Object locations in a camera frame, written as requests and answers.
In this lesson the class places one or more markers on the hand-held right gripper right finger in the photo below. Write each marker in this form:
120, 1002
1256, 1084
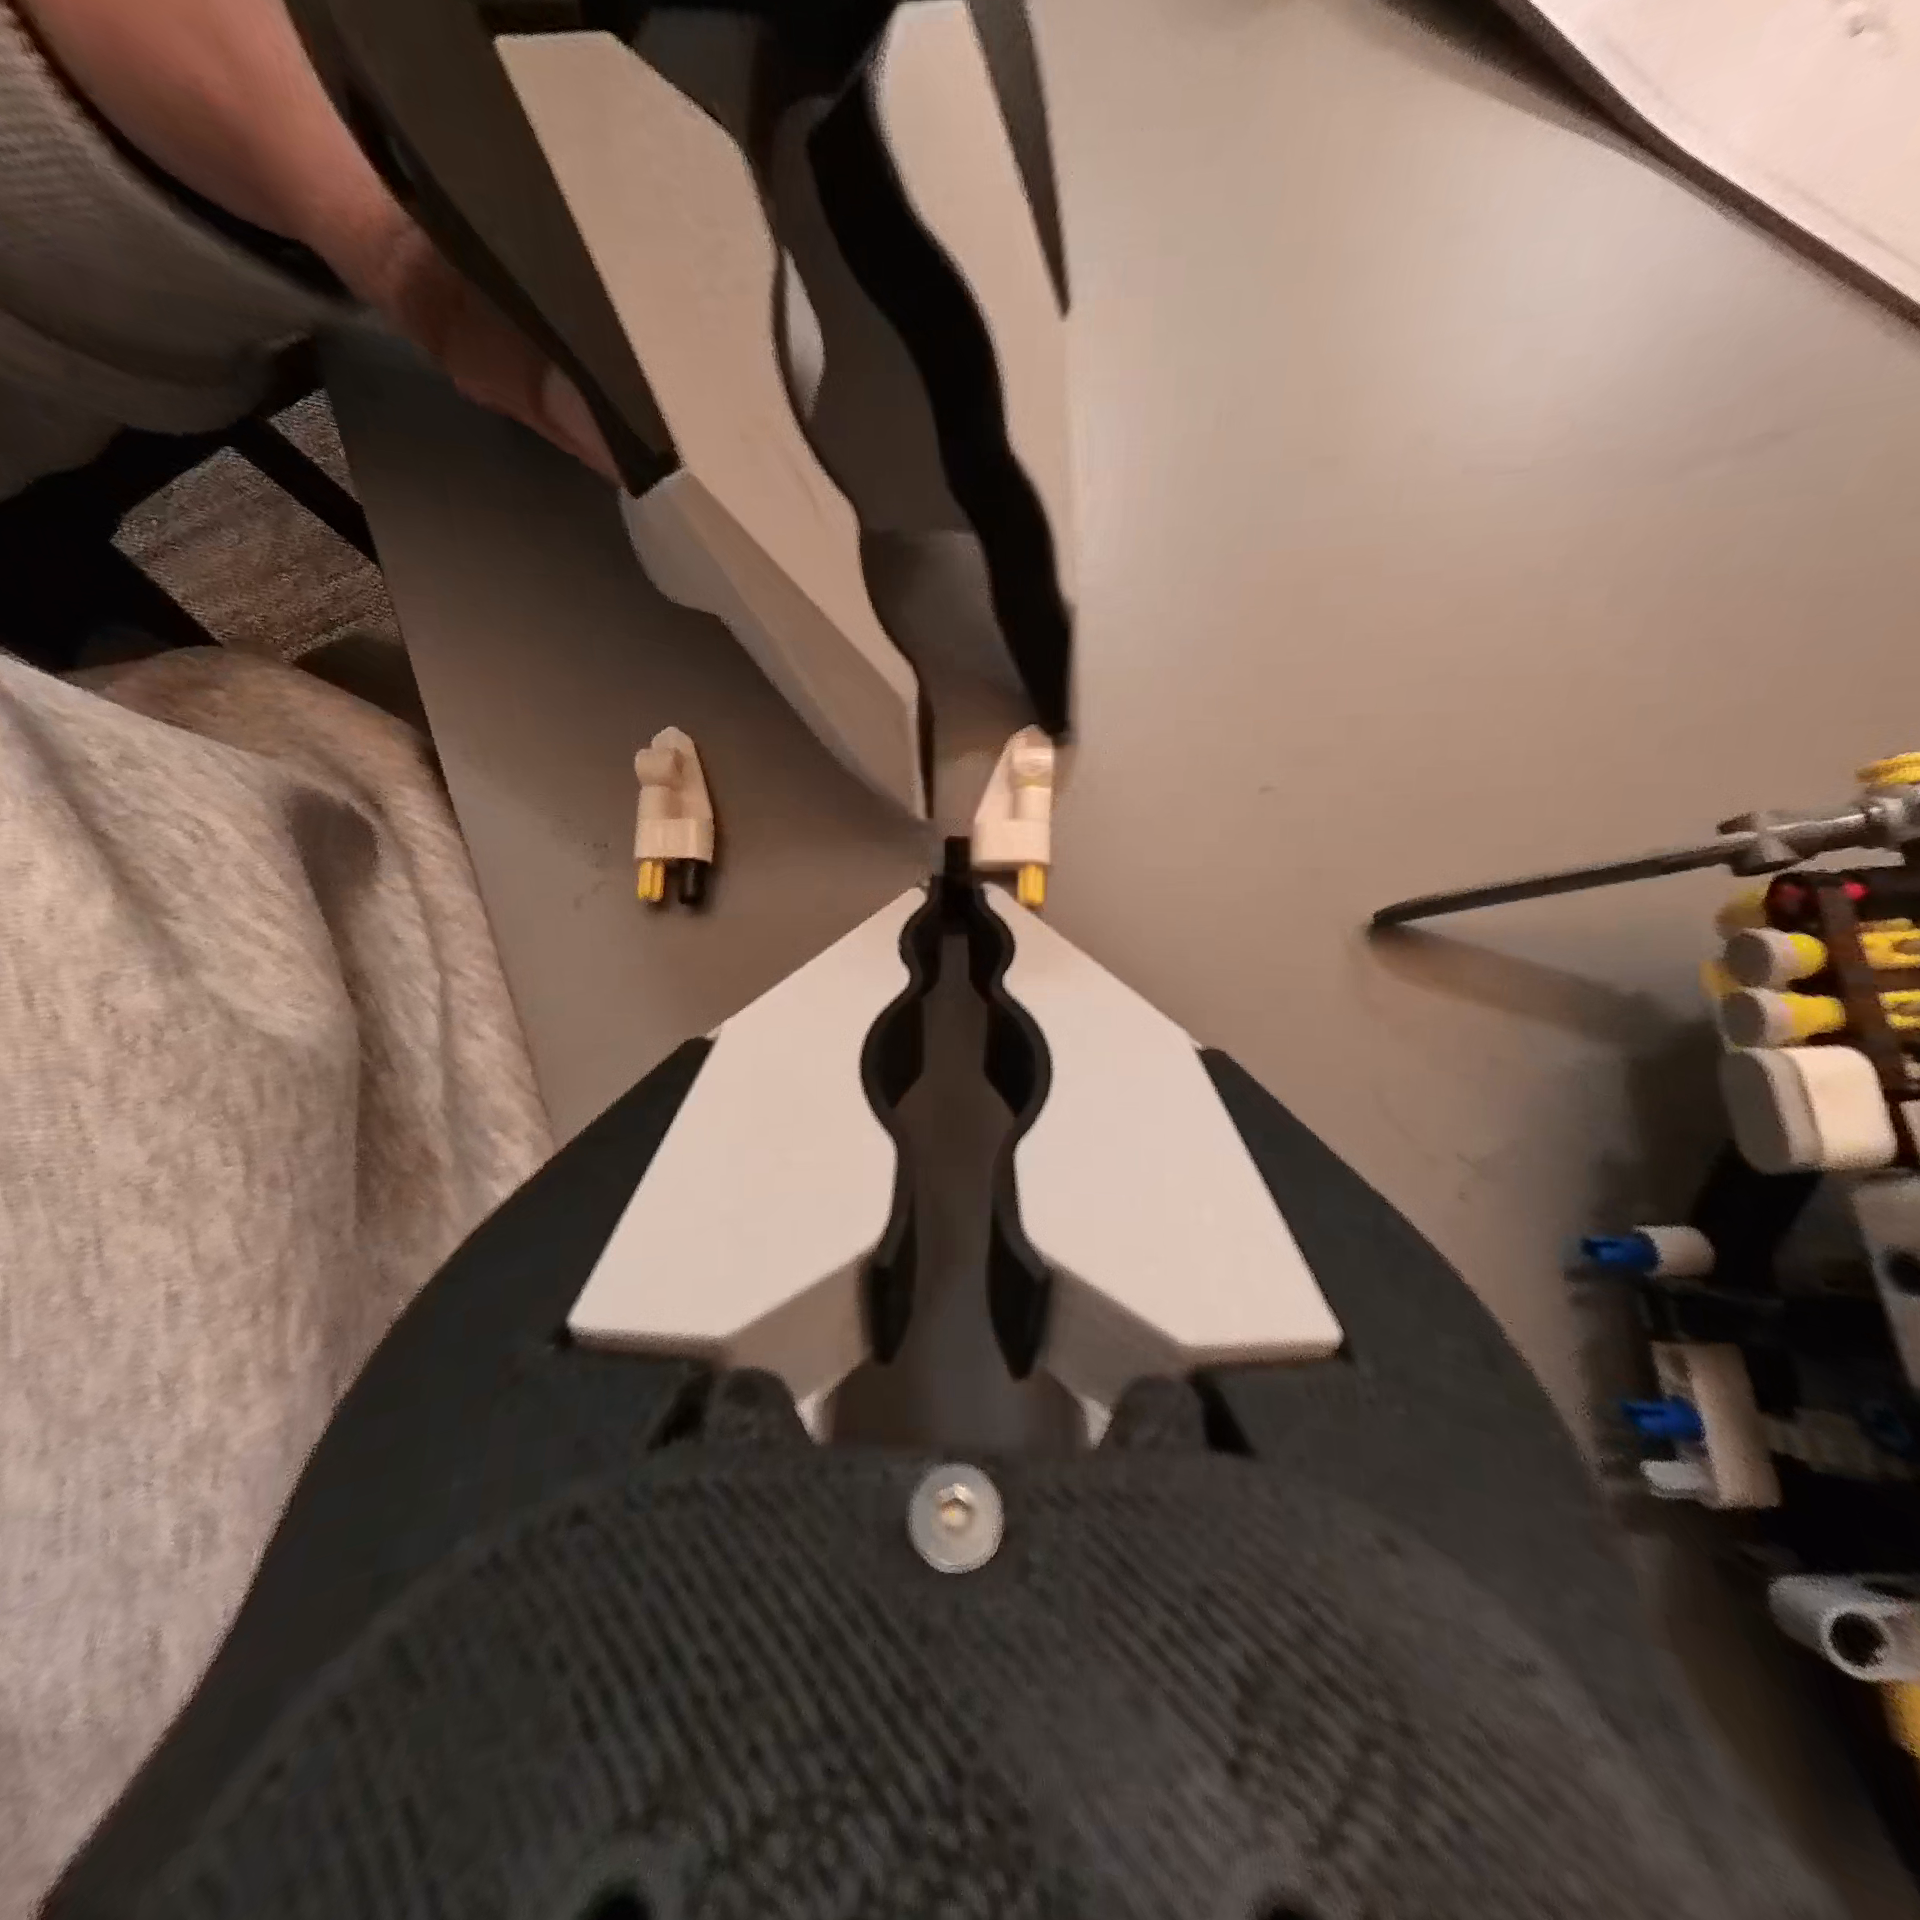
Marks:
1187, 1198

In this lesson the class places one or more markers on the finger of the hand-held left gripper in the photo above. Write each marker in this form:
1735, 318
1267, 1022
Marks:
991, 226
691, 332

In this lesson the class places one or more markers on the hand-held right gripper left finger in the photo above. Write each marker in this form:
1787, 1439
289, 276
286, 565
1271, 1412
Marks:
736, 1185

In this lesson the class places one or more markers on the black lego pin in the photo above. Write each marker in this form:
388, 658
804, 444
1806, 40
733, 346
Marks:
954, 866

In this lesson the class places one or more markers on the white lego connector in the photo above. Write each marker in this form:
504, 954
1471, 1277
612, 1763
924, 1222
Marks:
1006, 839

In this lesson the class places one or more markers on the lego instruction booklet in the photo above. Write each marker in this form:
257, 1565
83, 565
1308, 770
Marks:
1772, 104

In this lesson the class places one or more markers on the white lego sub-assembly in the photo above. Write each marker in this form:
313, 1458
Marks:
675, 810

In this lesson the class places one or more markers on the lego plane model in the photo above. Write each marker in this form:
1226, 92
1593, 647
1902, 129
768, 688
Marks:
1801, 1078

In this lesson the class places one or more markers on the person's left hand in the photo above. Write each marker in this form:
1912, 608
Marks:
376, 226

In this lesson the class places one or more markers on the black office chair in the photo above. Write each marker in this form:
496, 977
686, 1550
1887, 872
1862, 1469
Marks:
90, 569

